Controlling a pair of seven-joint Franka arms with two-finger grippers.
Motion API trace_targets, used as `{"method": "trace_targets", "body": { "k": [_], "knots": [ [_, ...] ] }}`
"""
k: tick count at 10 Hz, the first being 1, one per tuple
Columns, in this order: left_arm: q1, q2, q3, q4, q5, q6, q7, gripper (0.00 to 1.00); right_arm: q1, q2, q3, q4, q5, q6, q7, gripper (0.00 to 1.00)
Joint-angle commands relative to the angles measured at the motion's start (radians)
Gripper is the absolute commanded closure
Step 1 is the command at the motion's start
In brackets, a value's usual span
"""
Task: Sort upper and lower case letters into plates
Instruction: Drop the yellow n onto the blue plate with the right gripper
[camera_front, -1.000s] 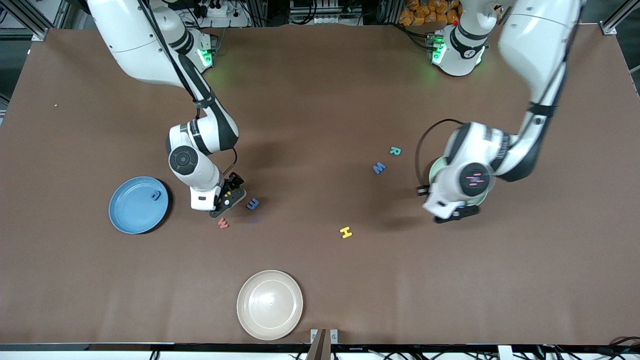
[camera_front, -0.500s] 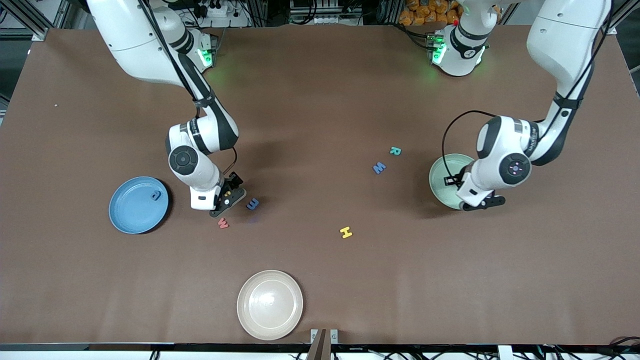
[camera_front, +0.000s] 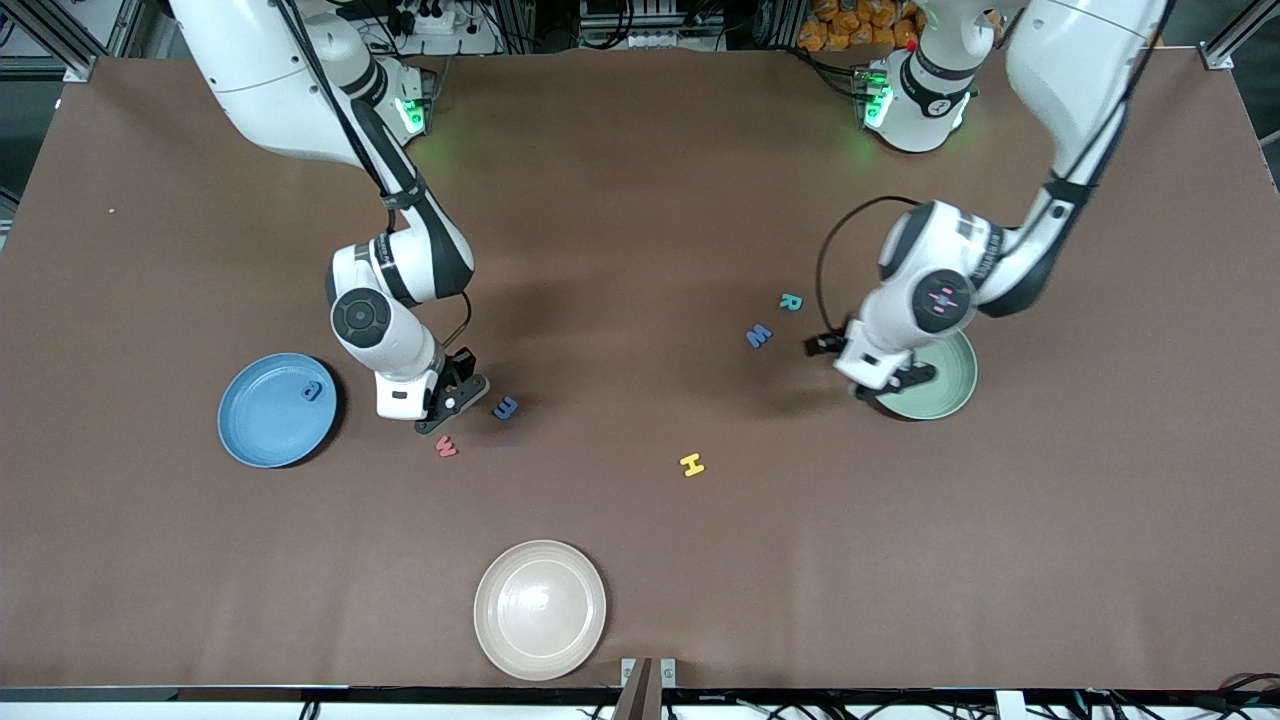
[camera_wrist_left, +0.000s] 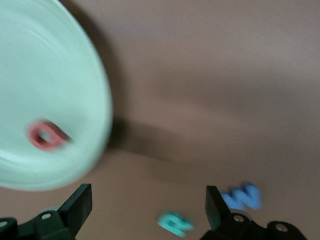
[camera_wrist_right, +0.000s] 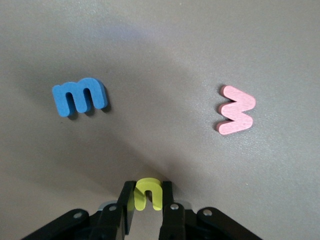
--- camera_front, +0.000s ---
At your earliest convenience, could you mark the brown table cover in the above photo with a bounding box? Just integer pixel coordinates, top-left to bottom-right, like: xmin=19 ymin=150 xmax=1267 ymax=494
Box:
xmin=0 ymin=48 xmax=1280 ymax=691

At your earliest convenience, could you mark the white power strip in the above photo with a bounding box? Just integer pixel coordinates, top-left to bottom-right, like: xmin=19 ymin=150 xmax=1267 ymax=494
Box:
xmin=395 ymin=0 xmax=501 ymax=56

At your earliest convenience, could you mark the brown camera post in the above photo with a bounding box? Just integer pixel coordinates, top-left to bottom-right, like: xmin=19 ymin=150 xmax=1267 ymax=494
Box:
xmin=612 ymin=657 xmax=664 ymax=720

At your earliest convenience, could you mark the grey metal bracket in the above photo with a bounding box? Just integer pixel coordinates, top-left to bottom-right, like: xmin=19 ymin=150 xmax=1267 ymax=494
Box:
xmin=620 ymin=657 xmax=678 ymax=690

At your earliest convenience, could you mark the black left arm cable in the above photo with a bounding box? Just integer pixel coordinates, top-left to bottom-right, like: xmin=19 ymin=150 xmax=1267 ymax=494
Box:
xmin=815 ymin=0 xmax=1166 ymax=346

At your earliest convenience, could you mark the blue plate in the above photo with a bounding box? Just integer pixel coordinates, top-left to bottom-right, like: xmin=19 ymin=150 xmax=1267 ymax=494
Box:
xmin=217 ymin=352 xmax=339 ymax=469

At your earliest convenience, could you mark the orange mesh bag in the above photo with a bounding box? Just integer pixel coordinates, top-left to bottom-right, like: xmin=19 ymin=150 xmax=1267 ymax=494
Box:
xmin=798 ymin=0 xmax=921 ymax=53

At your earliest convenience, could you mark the white table edge rail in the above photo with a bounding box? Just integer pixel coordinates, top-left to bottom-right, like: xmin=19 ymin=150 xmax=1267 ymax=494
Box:
xmin=0 ymin=686 xmax=1280 ymax=720

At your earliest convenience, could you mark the beige plate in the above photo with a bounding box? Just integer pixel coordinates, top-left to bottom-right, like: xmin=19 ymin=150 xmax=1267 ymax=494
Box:
xmin=473 ymin=540 xmax=608 ymax=683

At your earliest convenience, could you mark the pale green plate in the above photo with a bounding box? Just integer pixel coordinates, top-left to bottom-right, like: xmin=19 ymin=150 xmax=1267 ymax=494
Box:
xmin=875 ymin=330 xmax=978 ymax=421

